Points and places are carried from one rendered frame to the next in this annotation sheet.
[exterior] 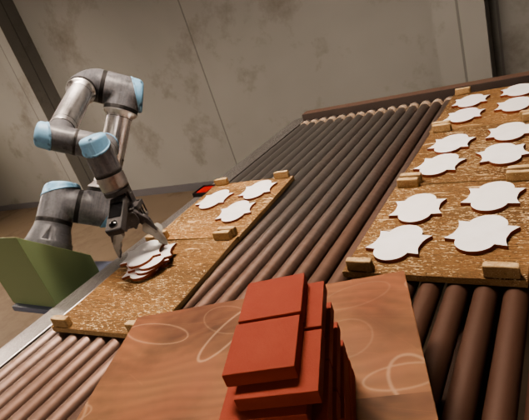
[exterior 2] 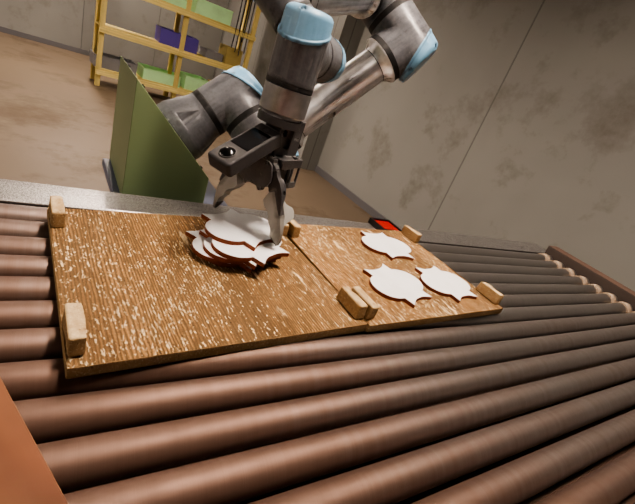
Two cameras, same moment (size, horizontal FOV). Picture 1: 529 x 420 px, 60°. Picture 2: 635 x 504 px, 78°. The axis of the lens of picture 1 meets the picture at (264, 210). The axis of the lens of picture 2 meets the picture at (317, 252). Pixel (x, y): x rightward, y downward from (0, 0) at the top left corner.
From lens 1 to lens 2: 68 cm
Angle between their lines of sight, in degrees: 14
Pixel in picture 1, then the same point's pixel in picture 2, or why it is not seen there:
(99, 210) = not seen: hidden behind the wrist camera
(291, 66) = (559, 196)
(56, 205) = (223, 95)
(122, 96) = (400, 39)
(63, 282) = (151, 178)
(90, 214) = not seen: hidden behind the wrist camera
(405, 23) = not seen: outside the picture
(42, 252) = (156, 124)
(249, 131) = (464, 215)
